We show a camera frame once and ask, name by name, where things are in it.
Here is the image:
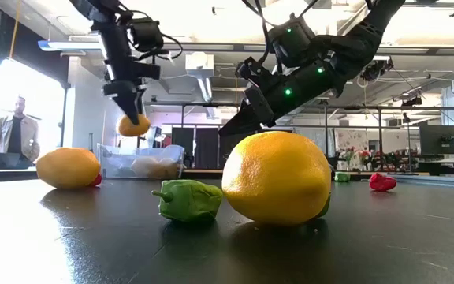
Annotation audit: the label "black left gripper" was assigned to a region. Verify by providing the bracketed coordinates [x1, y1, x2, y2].
[92, 19, 161, 125]

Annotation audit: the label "flower bouquet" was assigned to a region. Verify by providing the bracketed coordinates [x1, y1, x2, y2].
[339, 146, 374, 170]

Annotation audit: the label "yellow hanging cable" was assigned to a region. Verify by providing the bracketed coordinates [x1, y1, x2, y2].
[8, 0, 22, 60]

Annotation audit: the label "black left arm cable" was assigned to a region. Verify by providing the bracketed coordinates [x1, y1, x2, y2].
[147, 31, 184, 62]

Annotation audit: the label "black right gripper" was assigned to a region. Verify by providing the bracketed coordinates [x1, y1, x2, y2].
[218, 57, 344, 138]

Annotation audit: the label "person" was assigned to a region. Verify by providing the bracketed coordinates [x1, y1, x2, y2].
[0, 95, 41, 165]

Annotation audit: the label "green leaf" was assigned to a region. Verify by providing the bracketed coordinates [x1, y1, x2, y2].
[151, 179, 224, 222]

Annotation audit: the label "yellow lemon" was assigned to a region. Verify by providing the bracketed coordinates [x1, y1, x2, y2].
[221, 130, 333, 226]
[158, 157, 181, 179]
[117, 113, 152, 138]
[35, 147, 102, 190]
[131, 157, 161, 178]

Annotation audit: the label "black pole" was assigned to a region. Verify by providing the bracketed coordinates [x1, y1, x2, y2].
[58, 81, 71, 159]

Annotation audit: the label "black ceiling spotlight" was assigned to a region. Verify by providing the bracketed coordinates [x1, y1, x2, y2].
[360, 58, 394, 82]

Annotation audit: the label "grey translucent plastic basket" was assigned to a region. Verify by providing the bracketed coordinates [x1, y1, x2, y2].
[96, 143, 186, 179]

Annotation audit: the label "black background monitor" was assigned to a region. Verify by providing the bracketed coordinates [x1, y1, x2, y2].
[419, 124, 454, 156]

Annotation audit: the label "white ceiling box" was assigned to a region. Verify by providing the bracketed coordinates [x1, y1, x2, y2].
[184, 52, 215, 78]

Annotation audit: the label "black metal table frame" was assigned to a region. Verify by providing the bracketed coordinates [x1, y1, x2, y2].
[0, 167, 454, 186]

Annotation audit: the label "dark laptop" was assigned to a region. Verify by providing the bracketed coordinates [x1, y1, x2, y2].
[0, 152, 32, 170]

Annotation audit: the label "grey overhead beam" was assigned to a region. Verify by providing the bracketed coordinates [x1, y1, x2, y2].
[37, 39, 454, 56]

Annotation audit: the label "black partition panels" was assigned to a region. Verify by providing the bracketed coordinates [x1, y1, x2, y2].
[170, 126, 222, 170]

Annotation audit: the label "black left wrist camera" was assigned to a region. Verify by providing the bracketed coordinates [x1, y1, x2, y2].
[129, 17, 166, 54]

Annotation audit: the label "black pipe rack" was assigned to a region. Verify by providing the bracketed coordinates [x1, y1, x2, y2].
[143, 101, 454, 174]

